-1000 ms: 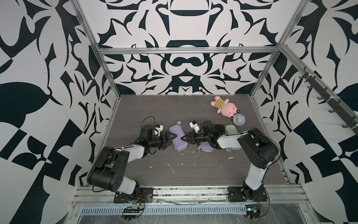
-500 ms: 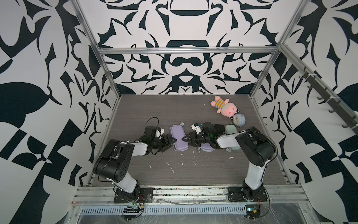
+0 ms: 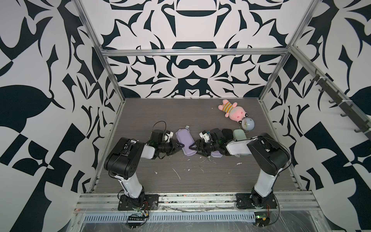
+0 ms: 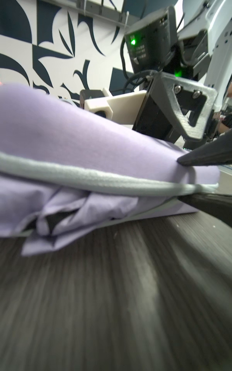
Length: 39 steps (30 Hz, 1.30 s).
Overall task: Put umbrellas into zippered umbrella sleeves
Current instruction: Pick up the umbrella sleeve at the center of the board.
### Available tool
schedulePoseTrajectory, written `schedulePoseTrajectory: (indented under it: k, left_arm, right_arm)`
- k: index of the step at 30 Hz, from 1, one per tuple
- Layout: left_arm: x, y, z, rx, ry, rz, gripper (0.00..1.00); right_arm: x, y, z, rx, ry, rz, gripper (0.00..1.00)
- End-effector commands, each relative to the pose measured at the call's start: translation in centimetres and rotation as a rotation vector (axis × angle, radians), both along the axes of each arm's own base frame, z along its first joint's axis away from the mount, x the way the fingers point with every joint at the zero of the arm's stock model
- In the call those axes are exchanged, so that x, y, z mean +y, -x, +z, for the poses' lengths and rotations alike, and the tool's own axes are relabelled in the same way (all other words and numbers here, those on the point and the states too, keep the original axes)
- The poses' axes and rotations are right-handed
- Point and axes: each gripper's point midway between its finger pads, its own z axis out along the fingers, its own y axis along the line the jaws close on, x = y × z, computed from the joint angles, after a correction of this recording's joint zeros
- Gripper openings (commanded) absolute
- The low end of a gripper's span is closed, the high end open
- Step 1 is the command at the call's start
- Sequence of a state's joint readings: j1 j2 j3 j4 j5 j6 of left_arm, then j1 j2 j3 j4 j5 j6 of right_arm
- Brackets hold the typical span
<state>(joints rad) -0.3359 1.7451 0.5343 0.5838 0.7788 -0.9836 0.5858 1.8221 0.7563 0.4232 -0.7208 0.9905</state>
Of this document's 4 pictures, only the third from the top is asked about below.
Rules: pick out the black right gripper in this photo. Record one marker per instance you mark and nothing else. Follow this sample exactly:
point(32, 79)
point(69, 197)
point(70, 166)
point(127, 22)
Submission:
point(196, 148)

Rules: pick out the aluminium cage frame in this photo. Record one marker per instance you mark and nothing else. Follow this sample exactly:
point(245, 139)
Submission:
point(258, 49)

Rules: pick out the pink plush pig toy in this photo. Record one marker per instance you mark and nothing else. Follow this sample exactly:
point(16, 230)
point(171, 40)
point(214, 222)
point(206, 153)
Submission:
point(233, 111)

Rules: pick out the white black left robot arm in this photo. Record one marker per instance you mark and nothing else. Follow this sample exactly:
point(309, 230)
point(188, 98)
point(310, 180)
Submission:
point(123, 160)

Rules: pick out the blue round alarm clock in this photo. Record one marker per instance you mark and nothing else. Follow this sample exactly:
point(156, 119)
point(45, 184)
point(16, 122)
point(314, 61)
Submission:
point(247, 124)

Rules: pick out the lavender umbrella case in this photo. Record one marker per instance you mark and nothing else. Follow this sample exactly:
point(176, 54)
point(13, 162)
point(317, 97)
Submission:
point(216, 154)

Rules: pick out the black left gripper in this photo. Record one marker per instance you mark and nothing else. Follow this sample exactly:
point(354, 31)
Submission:
point(173, 150)

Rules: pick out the white perforated cable tray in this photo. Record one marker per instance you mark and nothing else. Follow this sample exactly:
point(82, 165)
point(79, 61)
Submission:
point(176, 217)

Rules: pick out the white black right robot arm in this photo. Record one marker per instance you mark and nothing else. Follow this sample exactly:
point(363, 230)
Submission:
point(271, 156)

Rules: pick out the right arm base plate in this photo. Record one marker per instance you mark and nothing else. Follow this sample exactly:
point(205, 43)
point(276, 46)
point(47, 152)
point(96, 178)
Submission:
point(246, 200)

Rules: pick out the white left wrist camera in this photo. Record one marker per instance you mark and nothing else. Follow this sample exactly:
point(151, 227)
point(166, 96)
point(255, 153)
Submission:
point(168, 135)

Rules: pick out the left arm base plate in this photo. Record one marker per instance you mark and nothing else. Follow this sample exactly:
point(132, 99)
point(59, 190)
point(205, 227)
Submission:
point(144, 201)

